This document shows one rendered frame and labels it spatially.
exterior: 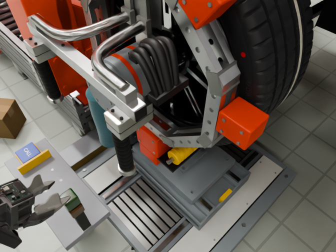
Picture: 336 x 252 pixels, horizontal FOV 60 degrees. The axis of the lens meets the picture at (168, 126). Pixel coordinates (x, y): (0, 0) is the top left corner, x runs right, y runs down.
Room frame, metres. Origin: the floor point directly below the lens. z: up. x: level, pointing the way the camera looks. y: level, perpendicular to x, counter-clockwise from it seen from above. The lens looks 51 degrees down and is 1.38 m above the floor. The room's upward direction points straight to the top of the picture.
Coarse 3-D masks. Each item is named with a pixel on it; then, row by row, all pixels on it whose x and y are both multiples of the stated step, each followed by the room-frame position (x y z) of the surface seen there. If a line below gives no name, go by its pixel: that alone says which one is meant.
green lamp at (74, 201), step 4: (68, 188) 0.37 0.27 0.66; (64, 192) 0.36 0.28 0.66; (68, 192) 0.36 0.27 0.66; (72, 192) 0.36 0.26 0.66; (60, 196) 0.35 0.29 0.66; (64, 196) 0.35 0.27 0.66; (72, 196) 0.35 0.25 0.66; (76, 196) 0.35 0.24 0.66; (68, 200) 0.33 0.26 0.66; (72, 200) 0.33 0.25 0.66; (76, 200) 0.34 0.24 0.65; (64, 204) 0.32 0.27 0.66; (68, 204) 0.32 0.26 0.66; (72, 204) 0.33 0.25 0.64; (76, 204) 0.34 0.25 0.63; (68, 208) 0.32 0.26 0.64; (72, 208) 0.33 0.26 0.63
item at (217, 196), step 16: (144, 176) 0.72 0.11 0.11; (160, 176) 0.70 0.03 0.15; (224, 176) 0.68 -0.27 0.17; (240, 176) 0.68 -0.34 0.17; (160, 192) 0.63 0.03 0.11; (176, 192) 0.61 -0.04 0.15; (208, 192) 0.61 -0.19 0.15; (224, 192) 0.60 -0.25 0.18; (176, 208) 0.56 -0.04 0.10; (192, 208) 0.54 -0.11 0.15; (208, 208) 0.52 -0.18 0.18; (192, 224) 0.48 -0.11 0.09
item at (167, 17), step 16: (112, 0) 0.87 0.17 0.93; (176, 32) 0.70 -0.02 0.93; (224, 32) 0.57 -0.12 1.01; (176, 48) 0.97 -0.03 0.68; (192, 64) 0.67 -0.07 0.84; (192, 80) 0.85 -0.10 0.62; (176, 96) 0.71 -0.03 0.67; (192, 96) 0.64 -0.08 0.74; (176, 112) 0.68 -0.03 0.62; (192, 112) 0.67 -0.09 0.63
